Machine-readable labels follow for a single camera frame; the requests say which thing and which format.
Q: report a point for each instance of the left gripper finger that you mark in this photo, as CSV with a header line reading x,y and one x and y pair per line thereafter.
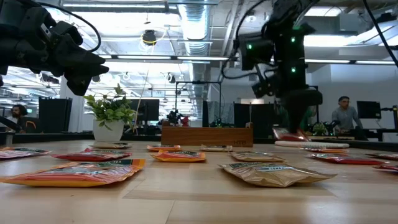
x,y
84,62
79,84

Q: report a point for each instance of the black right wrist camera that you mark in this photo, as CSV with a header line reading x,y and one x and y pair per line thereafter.
x,y
264,88

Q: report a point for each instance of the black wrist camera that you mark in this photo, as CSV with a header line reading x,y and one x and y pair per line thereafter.
x,y
66,32
264,88

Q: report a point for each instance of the linear ceiling light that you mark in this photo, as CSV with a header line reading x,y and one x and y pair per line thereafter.
x,y
143,57
329,61

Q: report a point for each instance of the silver spiral ceiling duct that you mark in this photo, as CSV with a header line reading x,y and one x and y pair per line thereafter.
x,y
196,28

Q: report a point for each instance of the wooden tea organizer box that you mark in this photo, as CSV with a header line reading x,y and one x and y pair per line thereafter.
x,y
205,137

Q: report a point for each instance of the small dark plant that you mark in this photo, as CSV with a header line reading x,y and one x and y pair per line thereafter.
x,y
174,117

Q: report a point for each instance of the black ceiling-hung device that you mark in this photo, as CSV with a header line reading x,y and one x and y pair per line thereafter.
x,y
149,36

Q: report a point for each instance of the person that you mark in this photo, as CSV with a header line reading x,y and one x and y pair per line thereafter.
x,y
313,119
18,113
345,118

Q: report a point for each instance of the black metal gantry frame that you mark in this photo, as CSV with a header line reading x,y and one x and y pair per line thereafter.
x,y
199,82

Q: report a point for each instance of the red strawberry tea packet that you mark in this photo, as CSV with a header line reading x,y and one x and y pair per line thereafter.
x,y
91,155
284,136
388,168
346,159

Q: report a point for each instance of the green plant in white pot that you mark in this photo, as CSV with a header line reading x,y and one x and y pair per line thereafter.
x,y
109,132

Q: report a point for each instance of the black room divider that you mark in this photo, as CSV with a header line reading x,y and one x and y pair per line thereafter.
x,y
261,113

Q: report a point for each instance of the dark ceiling fixture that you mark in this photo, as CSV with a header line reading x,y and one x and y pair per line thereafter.
x,y
49,78

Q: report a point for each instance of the orange peach passionfruit tea packet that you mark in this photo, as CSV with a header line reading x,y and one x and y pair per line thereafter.
x,y
179,156
163,148
21,153
325,151
74,175

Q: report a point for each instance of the small green desk plant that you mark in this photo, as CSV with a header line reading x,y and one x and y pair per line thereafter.
x,y
319,128

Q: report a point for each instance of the small red figure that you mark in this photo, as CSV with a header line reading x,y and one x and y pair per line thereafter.
x,y
185,120

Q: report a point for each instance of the black ceiling dome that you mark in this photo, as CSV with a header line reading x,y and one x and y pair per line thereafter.
x,y
172,77
96,78

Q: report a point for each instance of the black cabinet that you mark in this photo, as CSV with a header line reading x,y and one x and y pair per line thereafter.
x,y
55,115

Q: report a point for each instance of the black computer monitor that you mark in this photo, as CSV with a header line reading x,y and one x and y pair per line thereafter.
x,y
368,109
149,109

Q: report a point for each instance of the white smoke detector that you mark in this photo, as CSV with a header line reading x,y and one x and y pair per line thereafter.
x,y
250,17

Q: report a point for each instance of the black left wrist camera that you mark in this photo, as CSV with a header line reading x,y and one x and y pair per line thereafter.
x,y
66,32

